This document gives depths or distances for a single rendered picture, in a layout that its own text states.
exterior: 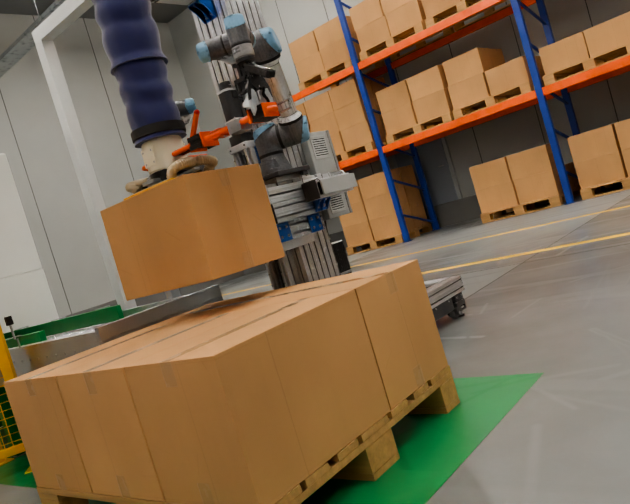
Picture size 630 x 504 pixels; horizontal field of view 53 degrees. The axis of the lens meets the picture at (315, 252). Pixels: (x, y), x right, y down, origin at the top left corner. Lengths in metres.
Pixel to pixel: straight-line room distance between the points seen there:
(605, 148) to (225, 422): 7.97
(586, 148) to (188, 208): 7.37
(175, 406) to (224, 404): 0.20
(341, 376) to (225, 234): 0.82
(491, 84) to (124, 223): 7.51
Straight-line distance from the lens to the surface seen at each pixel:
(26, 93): 13.46
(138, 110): 2.68
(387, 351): 2.04
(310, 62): 11.32
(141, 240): 2.62
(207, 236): 2.35
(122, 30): 2.75
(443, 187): 11.43
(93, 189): 6.30
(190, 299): 3.09
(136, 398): 1.85
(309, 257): 3.20
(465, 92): 9.75
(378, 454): 1.97
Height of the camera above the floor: 0.78
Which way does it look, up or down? 3 degrees down
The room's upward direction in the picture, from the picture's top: 17 degrees counter-clockwise
